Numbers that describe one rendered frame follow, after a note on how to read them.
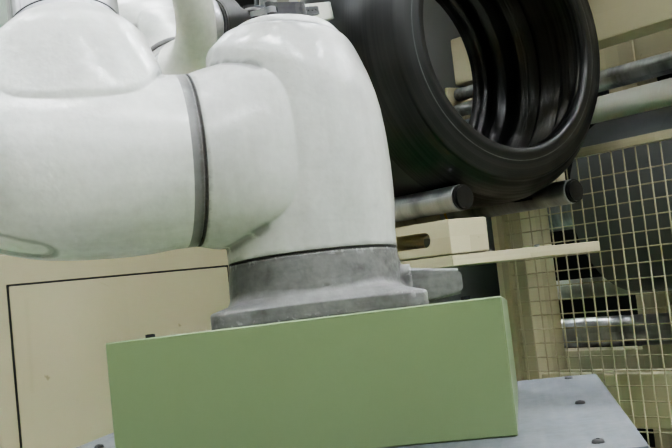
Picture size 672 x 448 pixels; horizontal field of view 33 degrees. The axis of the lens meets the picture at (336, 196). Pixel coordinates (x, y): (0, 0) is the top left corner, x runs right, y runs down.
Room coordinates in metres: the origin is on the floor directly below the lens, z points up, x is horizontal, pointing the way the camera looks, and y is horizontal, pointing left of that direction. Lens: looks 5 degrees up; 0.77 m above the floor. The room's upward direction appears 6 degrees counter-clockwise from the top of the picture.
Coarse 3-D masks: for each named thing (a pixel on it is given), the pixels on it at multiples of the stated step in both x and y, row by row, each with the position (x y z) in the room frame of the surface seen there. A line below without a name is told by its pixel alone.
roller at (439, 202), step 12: (420, 192) 1.96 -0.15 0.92; (432, 192) 1.93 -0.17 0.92; (444, 192) 1.90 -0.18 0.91; (456, 192) 1.88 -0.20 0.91; (468, 192) 1.89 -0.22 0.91; (396, 204) 2.00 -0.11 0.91; (408, 204) 1.97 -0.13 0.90; (420, 204) 1.94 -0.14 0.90; (432, 204) 1.92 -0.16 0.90; (444, 204) 1.90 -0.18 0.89; (456, 204) 1.88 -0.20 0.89; (468, 204) 1.89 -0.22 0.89; (396, 216) 2.01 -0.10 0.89; (408, 216) 1.99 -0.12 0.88; (420, 216) 1.97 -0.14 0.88
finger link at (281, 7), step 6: (276, 6) 1.75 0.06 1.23; (282, 6) 1.76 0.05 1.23; (288, 6) 1.77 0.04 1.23; (294, 6) 1.78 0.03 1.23; (300, 6) 1.80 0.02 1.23; (270, 12) 1.73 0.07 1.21; (276, 12) 1.75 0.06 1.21; (282, 12) 1.76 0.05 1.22; (288, 12) 1.77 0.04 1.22; (294, 12) 1.78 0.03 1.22; (300, 12) 1.79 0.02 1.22
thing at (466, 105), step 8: (448, 88) 2.55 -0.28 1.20; (456, 88) 2.56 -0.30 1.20; (464, 88) 2.52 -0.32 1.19; (472, 88) 2.50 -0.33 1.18; (448, 96) 2.55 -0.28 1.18; (456, 96) 2.54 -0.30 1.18; (464, 96) 2.53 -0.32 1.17; (472, 96) 2.51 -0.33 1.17; (456, 104) 2.55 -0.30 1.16; (464, 104) 2.51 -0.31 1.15; (464, 112) 2.52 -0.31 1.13; (560, 176) 2.47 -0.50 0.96
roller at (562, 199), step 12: (564, 180) 2.07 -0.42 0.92; (576, 180) 2.06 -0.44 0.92; (540, 192) 2.10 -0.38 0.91; (552, 192) 2.07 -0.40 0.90; (564, 192) 2.05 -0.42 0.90; (576, 192) 2.05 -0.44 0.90; (504, 204) 2.17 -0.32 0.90; (516, 204) 2.15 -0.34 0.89; (528, 204) 2.13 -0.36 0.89; (540, 204) 2.11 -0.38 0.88; (552, 204) 2.09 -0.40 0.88; (564, 204) 2.07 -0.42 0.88; (456, 216) 2.29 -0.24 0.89; (468, 216) 2.27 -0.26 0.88; (480, 216) 2.24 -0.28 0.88; (492, 216) 2.23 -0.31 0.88
